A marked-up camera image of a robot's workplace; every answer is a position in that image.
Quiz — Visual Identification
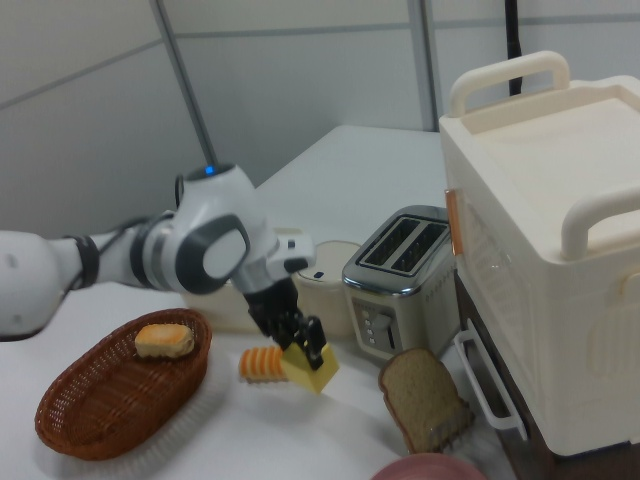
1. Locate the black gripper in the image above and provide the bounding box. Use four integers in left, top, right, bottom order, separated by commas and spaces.
243, 276, 328, 372

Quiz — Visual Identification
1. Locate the yellow cube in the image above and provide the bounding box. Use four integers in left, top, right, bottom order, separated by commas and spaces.
279, 341, 341, 397

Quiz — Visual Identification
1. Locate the orange striped croissant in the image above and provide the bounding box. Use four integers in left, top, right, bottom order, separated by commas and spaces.
238, 344, 291, 386

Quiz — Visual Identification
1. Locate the small white lidded bin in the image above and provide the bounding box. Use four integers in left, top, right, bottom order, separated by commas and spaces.
291, 240, 363, 337

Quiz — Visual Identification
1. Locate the cream and silver toaster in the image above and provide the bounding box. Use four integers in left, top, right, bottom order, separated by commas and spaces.
341, 204, 462, 362

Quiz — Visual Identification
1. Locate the brown bread slice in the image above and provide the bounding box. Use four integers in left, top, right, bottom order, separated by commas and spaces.
377, 347, 477, 455

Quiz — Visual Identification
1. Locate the golden bread roll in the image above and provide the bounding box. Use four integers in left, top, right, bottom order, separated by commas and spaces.
133, 323, 196, 361

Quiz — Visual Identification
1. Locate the pink plate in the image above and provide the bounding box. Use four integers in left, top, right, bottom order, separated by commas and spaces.
371, 452, 489, 480

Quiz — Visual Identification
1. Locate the brown wicker basket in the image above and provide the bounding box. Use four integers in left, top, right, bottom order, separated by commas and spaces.
34, 307, 214, 462

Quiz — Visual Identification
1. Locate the dark brown drawer base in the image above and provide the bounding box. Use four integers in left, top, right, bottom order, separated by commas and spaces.
451, 268, 640, 480

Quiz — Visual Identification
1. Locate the black vertical pole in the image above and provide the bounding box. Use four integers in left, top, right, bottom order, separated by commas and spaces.
501, 0, 527, 97

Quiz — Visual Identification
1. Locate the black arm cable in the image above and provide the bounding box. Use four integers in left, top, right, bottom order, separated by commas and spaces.
60, 173, 187, 292

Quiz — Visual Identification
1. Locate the cream plastic cabinet with handles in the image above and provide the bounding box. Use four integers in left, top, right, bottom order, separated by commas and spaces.
438, 49, 640, 459

